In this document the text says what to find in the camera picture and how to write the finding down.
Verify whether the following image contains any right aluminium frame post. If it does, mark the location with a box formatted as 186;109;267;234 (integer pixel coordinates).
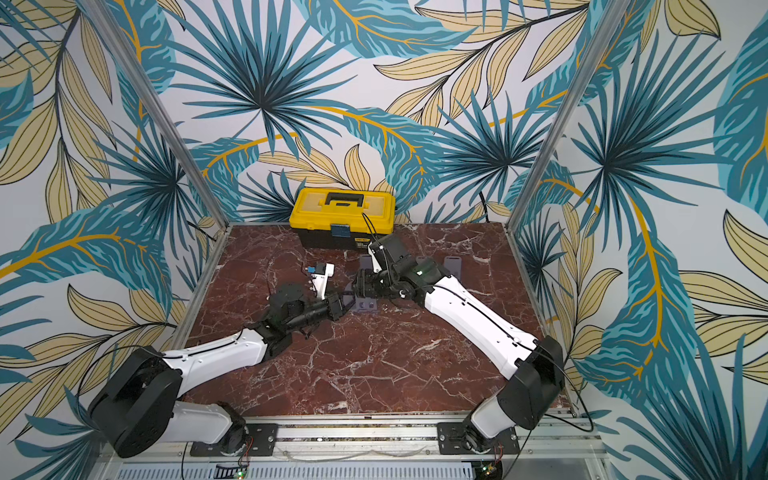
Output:
506;1;628;237

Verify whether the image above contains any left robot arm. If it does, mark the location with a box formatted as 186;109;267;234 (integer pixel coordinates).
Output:
87;284;355;458

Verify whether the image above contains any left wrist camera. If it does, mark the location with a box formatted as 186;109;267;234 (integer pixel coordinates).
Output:
307;262;335;300

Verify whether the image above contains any white perforated vent panel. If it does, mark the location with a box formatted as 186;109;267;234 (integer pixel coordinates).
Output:
112;461;475;480

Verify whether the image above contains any left aluminium frame post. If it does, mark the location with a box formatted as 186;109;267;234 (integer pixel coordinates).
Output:
81;0;230;230

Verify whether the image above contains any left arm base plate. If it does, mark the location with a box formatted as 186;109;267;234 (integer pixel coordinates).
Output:
190;423;278;459

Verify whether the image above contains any aluminium frame post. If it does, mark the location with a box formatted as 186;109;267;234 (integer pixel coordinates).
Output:
506;1;628;237
81;0;230;230

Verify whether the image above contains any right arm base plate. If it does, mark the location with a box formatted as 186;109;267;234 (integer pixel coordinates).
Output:
436;422;520;455

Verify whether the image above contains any yellow black toolbox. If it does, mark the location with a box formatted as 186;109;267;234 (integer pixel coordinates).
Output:
289;188;396;250

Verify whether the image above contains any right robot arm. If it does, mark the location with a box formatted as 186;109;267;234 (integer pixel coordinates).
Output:
353;234;565;453

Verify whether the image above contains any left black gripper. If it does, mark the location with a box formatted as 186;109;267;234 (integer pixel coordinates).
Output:
287;290;358;333

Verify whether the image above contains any aluminium front rail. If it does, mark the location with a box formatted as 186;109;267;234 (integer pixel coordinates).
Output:
113;416;607;463

